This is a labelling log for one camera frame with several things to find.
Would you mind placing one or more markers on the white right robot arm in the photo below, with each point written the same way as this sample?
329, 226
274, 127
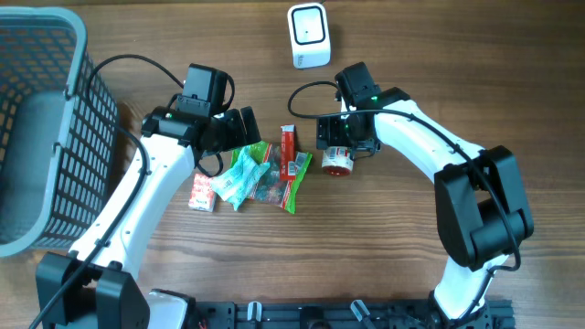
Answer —
481, 203

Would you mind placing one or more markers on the red white small box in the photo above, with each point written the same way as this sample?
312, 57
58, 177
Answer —
202, 197

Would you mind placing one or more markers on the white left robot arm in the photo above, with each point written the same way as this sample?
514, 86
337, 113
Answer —
94, 285

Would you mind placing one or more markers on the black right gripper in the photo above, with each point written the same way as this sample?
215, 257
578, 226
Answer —
330, 132

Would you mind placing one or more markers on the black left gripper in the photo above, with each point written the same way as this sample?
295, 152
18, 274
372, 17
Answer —
239, 136

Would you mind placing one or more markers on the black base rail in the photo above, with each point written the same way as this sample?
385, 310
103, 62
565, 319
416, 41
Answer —
407, 314

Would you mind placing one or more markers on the white barcode scanner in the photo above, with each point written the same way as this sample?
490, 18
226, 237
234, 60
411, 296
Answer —
309, 35

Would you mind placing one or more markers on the green candy bag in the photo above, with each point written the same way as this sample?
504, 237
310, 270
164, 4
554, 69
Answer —
271, 189

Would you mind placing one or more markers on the grey plastic shopping basket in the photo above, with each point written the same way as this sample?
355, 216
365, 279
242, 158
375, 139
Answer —
57, 143

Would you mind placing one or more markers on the green lid jar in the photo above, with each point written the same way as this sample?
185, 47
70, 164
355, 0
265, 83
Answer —
338, 161

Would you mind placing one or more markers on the teal white tissue pack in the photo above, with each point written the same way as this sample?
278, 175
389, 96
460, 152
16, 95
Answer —
237, 183

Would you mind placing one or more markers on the red snack bar wrapper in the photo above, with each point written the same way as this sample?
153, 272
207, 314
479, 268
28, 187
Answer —
287, 166

